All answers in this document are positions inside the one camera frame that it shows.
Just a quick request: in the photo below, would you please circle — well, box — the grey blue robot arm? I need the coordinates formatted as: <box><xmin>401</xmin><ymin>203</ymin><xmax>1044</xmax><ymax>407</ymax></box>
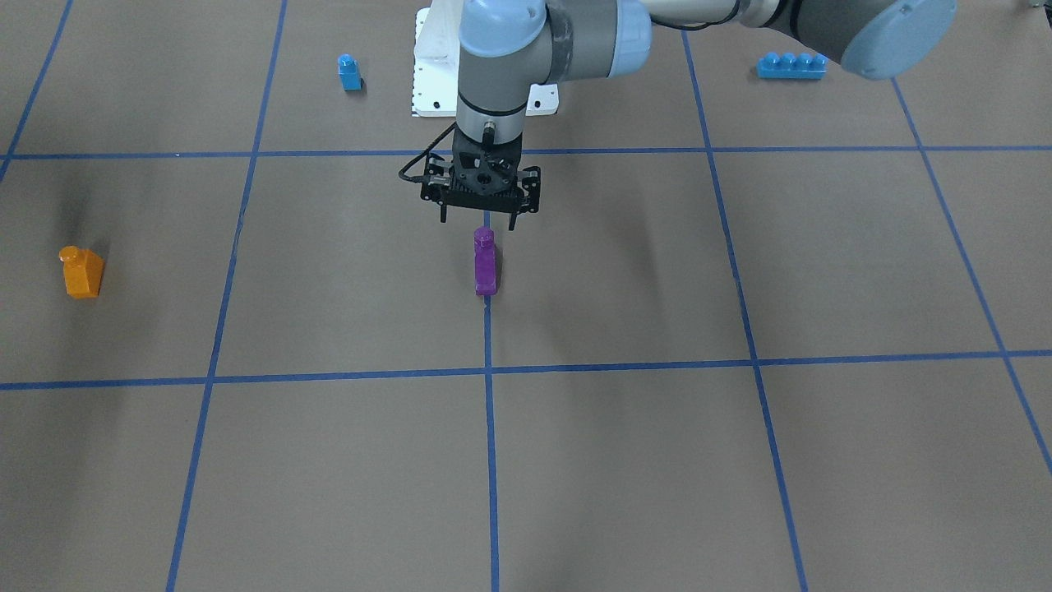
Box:
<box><xmin>399</xmin><ymin>1</ymin><xmax>957</xmax><ymax>225</ymax></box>

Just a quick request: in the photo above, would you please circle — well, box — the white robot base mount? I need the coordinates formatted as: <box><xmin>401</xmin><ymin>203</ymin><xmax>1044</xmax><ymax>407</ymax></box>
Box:
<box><xmin>411</xmin><ymin>1</ymin><xmax>547</xmax><ymax>118</ymax></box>

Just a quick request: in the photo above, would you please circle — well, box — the small blue block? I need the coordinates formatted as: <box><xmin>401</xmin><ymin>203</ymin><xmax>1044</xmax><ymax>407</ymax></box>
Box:
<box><xmin>337</xmin><ymin>53</ymin><xmax>363</xmax><ymax>91</ymax></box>

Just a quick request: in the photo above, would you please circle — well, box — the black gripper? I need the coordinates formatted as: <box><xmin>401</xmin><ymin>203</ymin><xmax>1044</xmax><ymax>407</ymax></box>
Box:
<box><xmin>420</xmin><ymin>132</ymin><xmax>541</xmax><ymax>232</ymax></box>

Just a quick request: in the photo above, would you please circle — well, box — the orange trapezoid block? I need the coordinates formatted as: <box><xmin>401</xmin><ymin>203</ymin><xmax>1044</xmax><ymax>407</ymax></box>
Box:
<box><xmin>58</xmin><ymin>246</ymin><xmax>104</xmax><ymax>299</ymax></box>

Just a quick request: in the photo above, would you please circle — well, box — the purple trapezoid block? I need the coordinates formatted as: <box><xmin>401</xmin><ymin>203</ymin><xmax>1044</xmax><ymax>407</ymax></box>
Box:
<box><xmin>473</xmin><ymin>225</ymin><xmax>499</xmax><ymax>297</ymax></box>

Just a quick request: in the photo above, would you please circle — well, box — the long blue studded block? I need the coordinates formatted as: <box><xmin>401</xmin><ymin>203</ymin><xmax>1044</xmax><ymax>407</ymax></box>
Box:
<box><xmin>755</xmin><ymin>52</ymin><xmax>829</xmax><ymax>80</ymax></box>

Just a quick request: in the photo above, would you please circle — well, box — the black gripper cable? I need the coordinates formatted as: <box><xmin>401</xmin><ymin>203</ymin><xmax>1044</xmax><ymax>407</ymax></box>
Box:
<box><xmin>399</xmin><ymin>122</ymin><xmax>458</xmax><ymax>184</ymax></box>

